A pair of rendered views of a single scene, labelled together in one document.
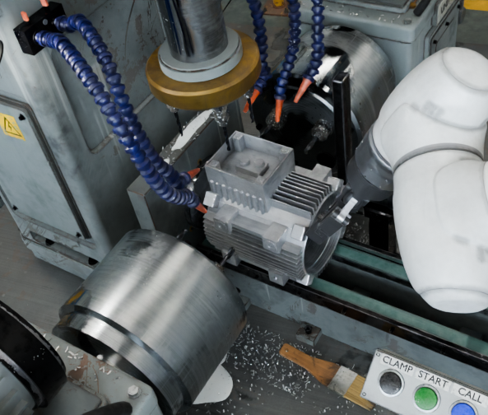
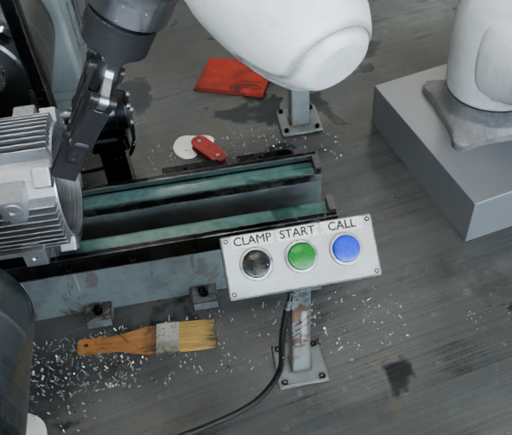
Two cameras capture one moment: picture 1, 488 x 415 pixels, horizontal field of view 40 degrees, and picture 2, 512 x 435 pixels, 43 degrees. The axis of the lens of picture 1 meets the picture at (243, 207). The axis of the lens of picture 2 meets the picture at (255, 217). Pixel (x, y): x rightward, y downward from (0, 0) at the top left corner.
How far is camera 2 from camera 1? 37 cm
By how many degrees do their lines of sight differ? 31
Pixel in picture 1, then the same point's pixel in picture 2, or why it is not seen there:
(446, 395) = (319, 240)
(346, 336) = (144, 291)
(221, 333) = (17, 334)
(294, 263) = (53, 220)
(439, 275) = (312, 23)
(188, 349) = not seen: outside the picture
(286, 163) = not seen: outside the picture
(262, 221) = not seen: outside the picture
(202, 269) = not seen: outside the picture
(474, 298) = (358, 37)
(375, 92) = (34, 18)
